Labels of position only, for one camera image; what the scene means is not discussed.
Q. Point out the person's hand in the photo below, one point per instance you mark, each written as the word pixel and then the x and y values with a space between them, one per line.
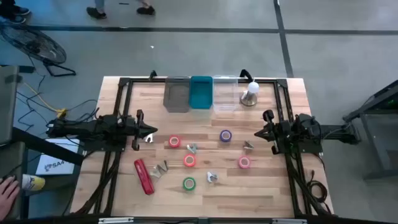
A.
pixel 7 194

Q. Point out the grey metal stand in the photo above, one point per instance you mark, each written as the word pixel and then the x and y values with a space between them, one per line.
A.
pixel 373 105

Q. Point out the green tape roll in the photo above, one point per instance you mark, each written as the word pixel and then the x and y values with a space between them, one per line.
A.
pixel 184 184

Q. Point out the grey translucent plastic bin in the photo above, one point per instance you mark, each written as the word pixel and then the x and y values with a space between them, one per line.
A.
pixel 177 93

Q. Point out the white bulb brass lamp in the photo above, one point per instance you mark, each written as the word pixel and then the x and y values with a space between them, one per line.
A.
pixel 248 99

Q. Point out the grey bracket part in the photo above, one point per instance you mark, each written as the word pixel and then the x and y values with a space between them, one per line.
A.
pixel 163 166

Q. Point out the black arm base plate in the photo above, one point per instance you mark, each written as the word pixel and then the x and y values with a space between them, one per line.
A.
pixel 102 148
pixel 311 149

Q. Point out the silver metal bracket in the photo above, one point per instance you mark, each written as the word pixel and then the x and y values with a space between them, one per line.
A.
pixel 115 220
pixel 289 221

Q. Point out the white printed box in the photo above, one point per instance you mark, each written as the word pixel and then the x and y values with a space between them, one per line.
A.
pixel 56 165

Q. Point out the clear plastic bin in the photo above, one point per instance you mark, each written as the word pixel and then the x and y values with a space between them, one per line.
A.
pixel 225 93

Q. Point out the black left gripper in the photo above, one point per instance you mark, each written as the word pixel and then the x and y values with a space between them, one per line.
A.
pixel 135 127

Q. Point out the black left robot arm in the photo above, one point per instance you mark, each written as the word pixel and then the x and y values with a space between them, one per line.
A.
pixel 93 127

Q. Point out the purple tape roll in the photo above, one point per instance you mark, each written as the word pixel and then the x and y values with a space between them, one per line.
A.
pixel 221 136

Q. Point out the teal plastic bin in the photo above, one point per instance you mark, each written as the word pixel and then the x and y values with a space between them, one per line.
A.
pixel 201 93

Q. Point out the black floor fan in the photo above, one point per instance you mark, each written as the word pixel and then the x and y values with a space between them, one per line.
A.
pixel 34 45

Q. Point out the red tape roll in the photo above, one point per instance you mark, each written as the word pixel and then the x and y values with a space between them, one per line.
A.
pixel 169 141

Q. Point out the orange tape roll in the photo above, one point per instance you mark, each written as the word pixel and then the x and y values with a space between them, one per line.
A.
pixel 184 160

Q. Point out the red stapler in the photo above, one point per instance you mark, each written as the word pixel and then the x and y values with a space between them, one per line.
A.
pixel 144 176

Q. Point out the pink tape roll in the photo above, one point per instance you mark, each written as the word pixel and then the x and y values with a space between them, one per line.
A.
pixel 239 162

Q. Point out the black clamp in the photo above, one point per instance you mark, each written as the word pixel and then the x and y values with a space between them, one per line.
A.
pixel 245 74
pixel 152 74

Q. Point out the silver staple remover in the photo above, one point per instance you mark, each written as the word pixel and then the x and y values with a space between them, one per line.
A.
pixel 155 172

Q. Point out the black diagonal frame strut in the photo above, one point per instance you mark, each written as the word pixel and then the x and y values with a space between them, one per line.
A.
pixel 46 146

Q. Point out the black aluminium table frame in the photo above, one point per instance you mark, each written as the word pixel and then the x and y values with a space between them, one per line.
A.
pixel 143 80

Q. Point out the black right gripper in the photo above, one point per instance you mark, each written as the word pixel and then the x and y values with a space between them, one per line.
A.
pixel 280 133

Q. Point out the yellow and white can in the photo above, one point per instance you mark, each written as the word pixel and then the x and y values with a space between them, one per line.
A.
pixel 34 183

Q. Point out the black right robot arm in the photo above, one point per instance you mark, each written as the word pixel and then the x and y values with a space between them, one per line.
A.
pixel 308 127

